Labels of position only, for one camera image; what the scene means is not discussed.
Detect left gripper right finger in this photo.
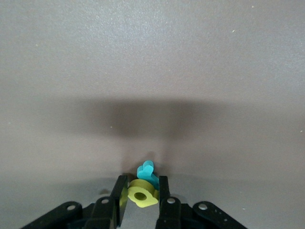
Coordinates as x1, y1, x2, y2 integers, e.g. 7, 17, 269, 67
156, 176, 191, 229

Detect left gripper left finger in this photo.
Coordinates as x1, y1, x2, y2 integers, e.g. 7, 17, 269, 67
84, 175, 130, 229

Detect yellow foam letter a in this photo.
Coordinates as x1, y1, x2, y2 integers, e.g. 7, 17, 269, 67
127, 179, 159, 208

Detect teal foam letter t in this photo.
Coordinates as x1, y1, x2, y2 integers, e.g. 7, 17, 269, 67
137, 160, 160, 191

